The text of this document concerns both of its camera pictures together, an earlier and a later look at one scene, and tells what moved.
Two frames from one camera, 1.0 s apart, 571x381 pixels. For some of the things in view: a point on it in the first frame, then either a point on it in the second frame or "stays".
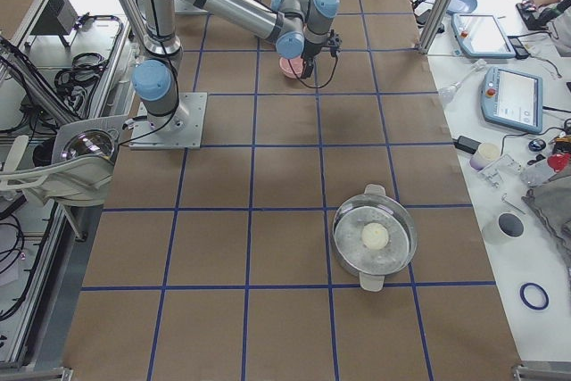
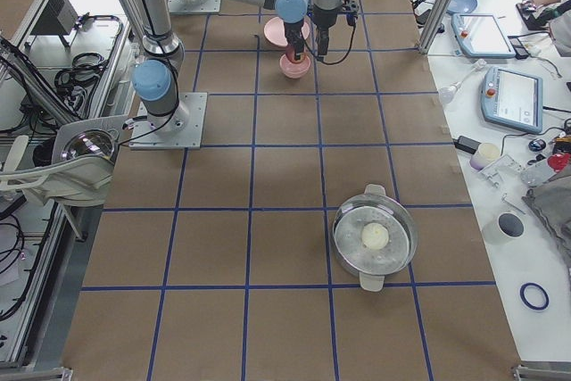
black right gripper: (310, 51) to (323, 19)
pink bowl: (287, 65) stays
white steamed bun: (375, 236) stays
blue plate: (462, 2) stays
